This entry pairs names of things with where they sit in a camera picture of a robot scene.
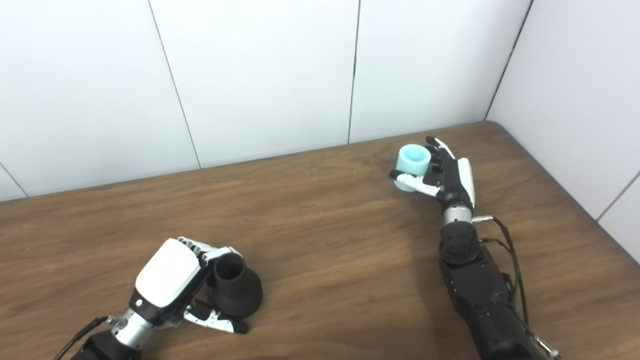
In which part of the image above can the white and black left hand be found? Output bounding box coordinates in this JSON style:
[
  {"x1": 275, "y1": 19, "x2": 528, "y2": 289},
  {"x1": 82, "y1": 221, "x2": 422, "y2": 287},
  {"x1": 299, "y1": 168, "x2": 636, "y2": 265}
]
[{"x1": 128, "y1": 236, "x2": 249, "y2": 335}]

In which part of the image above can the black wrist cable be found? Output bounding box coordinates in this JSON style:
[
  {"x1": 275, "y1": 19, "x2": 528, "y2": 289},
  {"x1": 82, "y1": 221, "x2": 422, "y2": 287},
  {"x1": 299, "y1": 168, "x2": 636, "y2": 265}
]
[
  {"x1": 52, "y1": 315, "x2": 119, "y2": 360},
  {"x1": 472, "y1": 215, "x2": 561, "y2": 360}
]

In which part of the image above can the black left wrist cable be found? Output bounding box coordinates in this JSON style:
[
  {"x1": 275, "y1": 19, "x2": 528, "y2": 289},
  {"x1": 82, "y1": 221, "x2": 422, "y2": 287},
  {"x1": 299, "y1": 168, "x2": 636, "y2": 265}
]
[{"x1": 52, "y1": 315, "x2": 119, "y2": 360}]

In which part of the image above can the light-blue hose piece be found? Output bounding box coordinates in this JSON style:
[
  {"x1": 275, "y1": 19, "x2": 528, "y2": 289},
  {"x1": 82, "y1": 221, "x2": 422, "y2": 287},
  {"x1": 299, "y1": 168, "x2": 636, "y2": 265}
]
[{"x1": 394, "y1": 144, "x2": 432, "y2": 193}]

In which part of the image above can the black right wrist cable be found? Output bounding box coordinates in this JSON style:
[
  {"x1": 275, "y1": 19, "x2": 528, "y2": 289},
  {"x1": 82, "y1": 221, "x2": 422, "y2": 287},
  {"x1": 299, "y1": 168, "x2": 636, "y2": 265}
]
[{"x1": 472, "y1": 215, "x2": 561, "y2": 360}]

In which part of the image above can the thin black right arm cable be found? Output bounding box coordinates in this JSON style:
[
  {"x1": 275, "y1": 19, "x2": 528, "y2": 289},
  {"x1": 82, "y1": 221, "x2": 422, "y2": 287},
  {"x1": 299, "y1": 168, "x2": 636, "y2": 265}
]
[{"x1": 479, "y1": 237, "x2": 523, "y2": 307}]

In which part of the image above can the white and black right hand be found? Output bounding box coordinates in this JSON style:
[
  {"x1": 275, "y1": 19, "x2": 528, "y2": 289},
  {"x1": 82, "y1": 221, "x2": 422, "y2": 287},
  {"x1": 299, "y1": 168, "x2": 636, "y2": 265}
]
[{"x1": 389, "y1": 136, "x2": 477, "y2": 211}]

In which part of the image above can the black flared nozzle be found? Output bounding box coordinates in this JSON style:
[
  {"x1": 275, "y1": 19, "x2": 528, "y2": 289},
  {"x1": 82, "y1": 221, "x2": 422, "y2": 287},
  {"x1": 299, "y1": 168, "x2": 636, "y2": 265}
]
[{"x1": 209, "y1": 252, "x2": 264, "y2": 319}]

